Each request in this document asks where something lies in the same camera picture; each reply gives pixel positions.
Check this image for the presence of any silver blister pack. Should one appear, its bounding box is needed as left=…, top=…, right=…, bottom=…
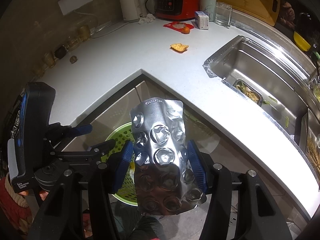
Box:
left=130, top=98, right=207, bottom=216

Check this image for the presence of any brown walnut shell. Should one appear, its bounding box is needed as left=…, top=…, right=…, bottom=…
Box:
left=69, top=56, right=78, bottom=64

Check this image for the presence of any bread slice piece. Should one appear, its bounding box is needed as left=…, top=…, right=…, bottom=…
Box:
left=170, top=43, right=189, bottom=53

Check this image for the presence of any red snack packet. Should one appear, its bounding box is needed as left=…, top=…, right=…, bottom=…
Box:
left=163, top=22, right=194, bottom=33

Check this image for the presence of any small blue white carton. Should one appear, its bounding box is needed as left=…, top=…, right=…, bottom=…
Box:
left=195, top=11, right=209, bottom=30

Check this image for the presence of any green perforated trash basket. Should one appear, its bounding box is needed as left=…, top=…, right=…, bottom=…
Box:
left=101, top=122, right=138, bottom=206

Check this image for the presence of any person left hand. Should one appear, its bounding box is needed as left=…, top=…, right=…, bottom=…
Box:
left=4, top=174, right=51, bottom=202

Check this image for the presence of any dark round jar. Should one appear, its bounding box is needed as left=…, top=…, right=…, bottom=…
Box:
left=54, top=45, right=67, bottom=60

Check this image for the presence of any food container in sink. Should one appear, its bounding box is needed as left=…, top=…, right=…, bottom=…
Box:
left=233, top=79, right=263, bottom=106

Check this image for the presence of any amber glass teapot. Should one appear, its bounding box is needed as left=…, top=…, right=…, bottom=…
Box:
left=66, top=35, right=81, bottom=51

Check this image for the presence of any stainless steel sink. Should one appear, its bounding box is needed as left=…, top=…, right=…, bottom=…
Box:
left=203, top=36, right=319, bottom=154

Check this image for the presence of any small orange fruit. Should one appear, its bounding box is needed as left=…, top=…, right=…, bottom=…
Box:
left=180, top=26, right=190, bottom=34

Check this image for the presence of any crumpled white tissue by kettle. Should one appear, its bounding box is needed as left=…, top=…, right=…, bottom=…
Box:
left=138, top=14, right=156, bottom=24

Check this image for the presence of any white electric kettle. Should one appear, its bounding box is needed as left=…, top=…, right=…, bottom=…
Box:
left=120, top=0, right=147, bottom=22

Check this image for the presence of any clear glass mug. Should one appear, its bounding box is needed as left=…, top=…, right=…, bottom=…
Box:
left=214, top=2, right=233, bottom=28

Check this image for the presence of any white ceramic cup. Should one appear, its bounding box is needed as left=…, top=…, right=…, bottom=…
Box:
left=200, top=0, right=216, bottom=22

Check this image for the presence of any red black blender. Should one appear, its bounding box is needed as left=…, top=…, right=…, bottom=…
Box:
left=156, top=0, right=200, bottom=21

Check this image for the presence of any yellow bowl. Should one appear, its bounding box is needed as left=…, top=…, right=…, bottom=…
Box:
left=293, top=31, right=311, bottom=52

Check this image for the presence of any white wall socket cover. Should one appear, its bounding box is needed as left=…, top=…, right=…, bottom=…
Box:
left=58, top=0, right=93, bottom=16

